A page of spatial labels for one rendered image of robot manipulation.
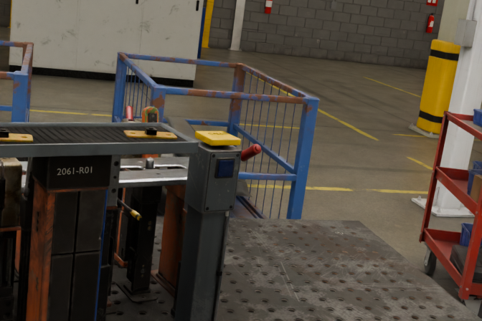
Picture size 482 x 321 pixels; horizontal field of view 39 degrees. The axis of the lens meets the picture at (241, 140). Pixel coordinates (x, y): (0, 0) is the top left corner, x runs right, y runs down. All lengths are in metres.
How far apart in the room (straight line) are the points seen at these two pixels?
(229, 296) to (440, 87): 6.75
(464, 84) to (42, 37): 5.63
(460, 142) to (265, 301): 3.64
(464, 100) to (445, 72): 3.13
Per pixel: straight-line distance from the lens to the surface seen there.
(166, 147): 1.08
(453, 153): 5.17
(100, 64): 9.17
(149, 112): 1.67
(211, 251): 1.24
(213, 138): 1.17
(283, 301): 1.71
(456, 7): 8.26
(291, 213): 3.40
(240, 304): 1.64
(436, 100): 8.27
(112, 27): 9.13
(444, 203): 5.26
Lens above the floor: 1.42
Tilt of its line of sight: 13 degrees down
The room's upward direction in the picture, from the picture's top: 7 degrees clockwise
